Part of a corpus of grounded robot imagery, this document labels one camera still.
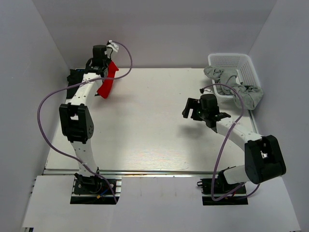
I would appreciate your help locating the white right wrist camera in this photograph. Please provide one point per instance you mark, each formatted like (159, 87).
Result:
(203, 90)

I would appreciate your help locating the white plastic basket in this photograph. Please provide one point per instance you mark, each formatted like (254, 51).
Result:
(235, 67)

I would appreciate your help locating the grey t shirt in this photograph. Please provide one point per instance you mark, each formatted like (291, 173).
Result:
(236, 84)

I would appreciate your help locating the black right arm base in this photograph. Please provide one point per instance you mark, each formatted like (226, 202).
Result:
(221, 187)

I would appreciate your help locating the folded black t shirt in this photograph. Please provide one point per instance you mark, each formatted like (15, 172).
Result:
(75, 77)

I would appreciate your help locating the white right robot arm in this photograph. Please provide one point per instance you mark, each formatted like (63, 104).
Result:
(263, 159)

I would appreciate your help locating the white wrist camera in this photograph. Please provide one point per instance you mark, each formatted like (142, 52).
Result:
(203, 90)
(113, 45)

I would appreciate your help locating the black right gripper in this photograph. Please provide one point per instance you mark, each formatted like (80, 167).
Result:
(192, 103)

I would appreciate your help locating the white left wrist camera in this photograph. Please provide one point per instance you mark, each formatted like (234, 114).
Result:
(113, 45)

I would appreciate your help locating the red t shirt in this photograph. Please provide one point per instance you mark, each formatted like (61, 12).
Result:
(106, 86)

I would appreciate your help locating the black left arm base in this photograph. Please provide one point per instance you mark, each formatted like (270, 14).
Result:
(94, 190)

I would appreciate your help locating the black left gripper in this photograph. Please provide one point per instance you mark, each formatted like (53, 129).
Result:
(108, 61)

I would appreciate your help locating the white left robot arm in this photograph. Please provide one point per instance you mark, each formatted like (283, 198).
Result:
(76, 121)

